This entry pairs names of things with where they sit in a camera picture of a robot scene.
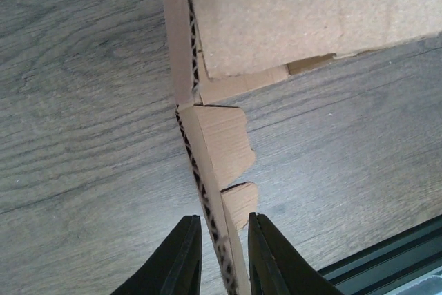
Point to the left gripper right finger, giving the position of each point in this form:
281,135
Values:
276,267

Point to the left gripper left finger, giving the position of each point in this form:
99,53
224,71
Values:
174,267

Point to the cardboard box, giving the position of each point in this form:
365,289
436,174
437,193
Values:
324,115

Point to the black aluminium frame rail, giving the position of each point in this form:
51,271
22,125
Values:
390,264

